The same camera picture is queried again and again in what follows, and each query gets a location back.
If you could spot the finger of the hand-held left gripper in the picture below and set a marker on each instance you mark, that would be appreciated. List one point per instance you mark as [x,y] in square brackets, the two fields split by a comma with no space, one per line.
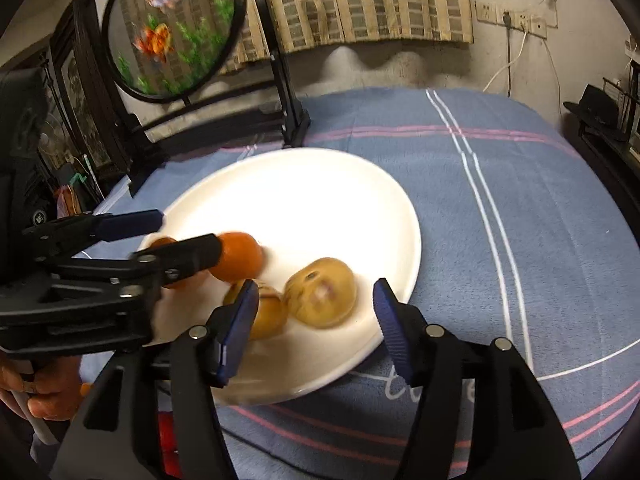
[130,225]
[195,255]

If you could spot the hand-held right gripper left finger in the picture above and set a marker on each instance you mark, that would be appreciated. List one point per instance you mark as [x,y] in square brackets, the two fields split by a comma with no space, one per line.
[239,327]

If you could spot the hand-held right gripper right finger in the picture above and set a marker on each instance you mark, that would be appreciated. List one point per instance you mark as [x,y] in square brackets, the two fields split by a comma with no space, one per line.
[393,332]

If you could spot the white plate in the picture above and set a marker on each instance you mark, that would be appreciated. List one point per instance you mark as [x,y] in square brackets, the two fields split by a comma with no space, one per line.
[300,200]

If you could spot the red plum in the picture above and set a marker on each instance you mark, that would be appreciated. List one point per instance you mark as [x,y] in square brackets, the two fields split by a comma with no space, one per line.
[167,430]

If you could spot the person's left hand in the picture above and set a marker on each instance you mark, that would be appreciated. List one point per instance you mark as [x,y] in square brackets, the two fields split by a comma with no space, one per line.
[47,385]

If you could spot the colourful plastic bag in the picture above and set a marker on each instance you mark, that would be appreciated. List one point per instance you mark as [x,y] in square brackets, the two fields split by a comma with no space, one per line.
[67,201]

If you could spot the green hook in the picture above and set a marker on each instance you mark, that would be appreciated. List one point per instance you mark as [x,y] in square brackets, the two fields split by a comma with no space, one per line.
[77,178]

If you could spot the white electric fan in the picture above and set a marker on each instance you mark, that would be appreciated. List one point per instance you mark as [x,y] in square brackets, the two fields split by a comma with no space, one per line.
[50,135]

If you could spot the dark wooden framed panel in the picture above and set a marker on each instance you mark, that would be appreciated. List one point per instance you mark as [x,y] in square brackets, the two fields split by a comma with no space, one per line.
[75,90]

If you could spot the blue striped tablecloth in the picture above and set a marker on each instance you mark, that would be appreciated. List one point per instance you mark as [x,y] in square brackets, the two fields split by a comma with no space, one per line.
[500,210]

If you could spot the goldfish screen black stand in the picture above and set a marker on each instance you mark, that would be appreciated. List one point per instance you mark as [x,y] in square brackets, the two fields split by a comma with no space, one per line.
[175,25]

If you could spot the black television stand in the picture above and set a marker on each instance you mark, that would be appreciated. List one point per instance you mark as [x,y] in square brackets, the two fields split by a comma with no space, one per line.
[610,155]

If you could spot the beige striped curtain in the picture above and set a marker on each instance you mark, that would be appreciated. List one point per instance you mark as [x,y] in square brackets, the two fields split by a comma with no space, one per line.
[350,0]

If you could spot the black hat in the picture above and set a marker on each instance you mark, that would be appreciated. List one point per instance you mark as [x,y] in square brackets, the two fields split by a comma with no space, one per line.
[592,105]

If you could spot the white double wall socket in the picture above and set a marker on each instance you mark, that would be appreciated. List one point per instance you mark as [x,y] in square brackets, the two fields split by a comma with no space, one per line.
[527,23]

